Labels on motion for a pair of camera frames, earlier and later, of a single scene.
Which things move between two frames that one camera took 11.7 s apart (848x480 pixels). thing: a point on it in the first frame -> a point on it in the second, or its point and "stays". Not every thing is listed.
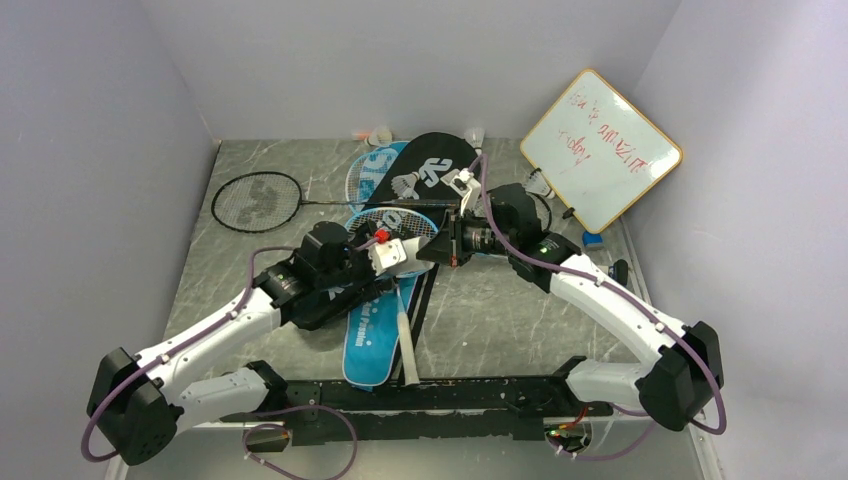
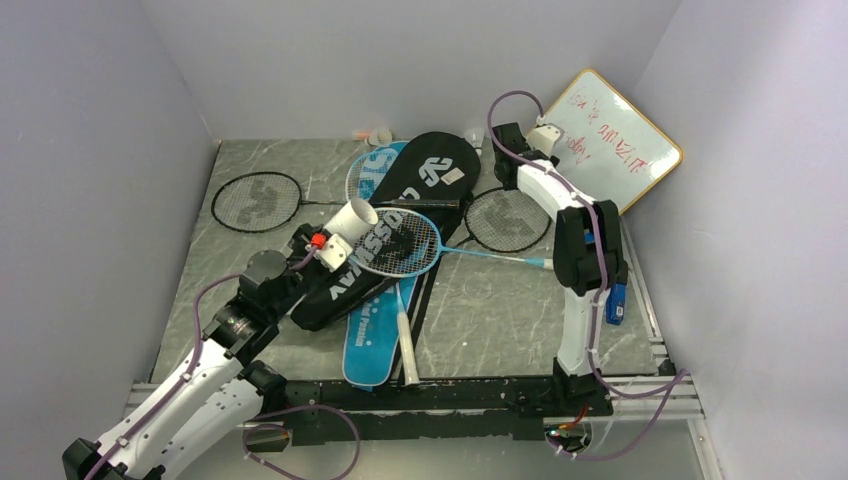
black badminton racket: x=258 y=202 stays
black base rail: x=337 y=411 stays
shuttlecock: x=474 y=136 stays
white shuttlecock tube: x=413 y=263 -> x=352 y=221
